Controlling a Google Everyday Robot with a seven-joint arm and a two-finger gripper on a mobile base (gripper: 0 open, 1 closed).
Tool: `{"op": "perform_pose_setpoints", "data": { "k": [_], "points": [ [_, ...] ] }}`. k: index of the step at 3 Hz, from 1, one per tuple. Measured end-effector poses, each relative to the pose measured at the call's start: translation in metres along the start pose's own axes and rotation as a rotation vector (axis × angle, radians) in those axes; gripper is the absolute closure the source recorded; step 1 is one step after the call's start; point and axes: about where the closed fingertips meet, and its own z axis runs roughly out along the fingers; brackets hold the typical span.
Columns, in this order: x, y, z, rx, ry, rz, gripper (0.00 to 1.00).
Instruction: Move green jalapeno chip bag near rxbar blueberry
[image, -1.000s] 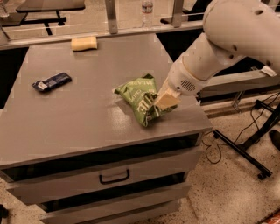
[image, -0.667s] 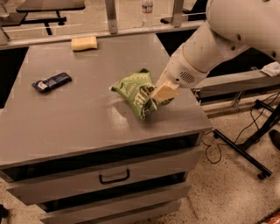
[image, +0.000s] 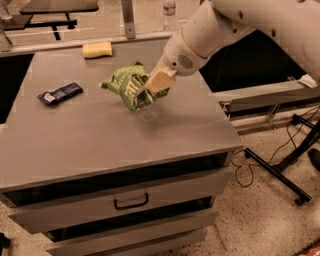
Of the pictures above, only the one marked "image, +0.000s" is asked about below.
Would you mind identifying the yellow sponge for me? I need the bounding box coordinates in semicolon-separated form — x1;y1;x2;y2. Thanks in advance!
82;42;112;59

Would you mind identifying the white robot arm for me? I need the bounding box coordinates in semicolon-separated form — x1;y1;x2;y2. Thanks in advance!
145;0;320;93

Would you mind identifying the black floor cable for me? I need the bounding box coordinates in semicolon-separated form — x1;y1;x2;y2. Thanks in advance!
230;105;320;189

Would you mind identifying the black background table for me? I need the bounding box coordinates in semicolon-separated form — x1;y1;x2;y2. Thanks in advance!
0;0;99;41

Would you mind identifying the black drawer handle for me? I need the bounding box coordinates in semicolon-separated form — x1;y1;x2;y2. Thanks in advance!
113;193;149;211

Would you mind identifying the grey metal rail frame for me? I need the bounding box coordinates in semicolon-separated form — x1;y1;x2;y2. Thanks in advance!
1;0;174;56

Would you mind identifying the clear plastic water bottle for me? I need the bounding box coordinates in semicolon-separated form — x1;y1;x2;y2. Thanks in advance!
163;0;176;32

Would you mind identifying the grey drawer cabinet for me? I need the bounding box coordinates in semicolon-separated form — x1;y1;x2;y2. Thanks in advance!
0;41;242;256

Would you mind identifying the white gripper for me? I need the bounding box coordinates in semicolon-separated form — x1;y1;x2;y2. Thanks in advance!
145;29;208;93

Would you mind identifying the green jalapeno chip bag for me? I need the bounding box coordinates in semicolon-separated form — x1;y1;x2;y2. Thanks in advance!
100;62;169;112

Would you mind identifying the black stand base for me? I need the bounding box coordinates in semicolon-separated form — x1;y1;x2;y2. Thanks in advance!
244;114;320;205

